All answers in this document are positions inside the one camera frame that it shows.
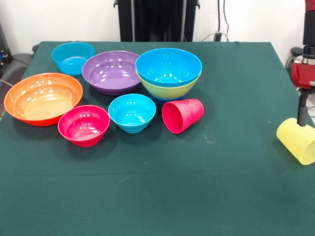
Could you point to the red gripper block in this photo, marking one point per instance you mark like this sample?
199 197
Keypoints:
304 76

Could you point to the yellow cup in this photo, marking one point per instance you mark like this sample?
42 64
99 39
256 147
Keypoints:
295 142

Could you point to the green bowl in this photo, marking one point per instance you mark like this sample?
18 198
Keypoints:
169 91

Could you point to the large blue bowl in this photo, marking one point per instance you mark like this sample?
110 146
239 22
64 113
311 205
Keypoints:
168 64

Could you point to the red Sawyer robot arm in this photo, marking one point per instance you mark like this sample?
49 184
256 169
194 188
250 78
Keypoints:
309 29

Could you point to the grey round floor base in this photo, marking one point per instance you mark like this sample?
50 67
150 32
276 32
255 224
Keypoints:
296 51
17 61

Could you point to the pink cup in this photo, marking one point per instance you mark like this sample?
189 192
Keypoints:
183 116

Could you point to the small dark blue bowl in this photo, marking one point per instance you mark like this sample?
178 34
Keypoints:
162 99

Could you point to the dark green table cloth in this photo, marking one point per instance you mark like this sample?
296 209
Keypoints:
157 184

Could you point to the small cyan bowl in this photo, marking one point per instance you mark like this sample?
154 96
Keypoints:
132 113

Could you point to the purple bowl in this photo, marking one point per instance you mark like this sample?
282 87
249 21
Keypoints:
110 73

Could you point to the pink bowl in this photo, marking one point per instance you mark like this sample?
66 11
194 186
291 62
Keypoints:
83 125

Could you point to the translucent blue bowl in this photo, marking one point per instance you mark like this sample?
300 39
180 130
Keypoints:
70 57

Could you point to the orange bowl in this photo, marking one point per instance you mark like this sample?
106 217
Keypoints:
41 98

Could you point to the dark equipment unit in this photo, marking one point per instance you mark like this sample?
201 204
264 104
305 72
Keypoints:
4 54

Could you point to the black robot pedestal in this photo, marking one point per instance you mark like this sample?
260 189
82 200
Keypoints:
157 19

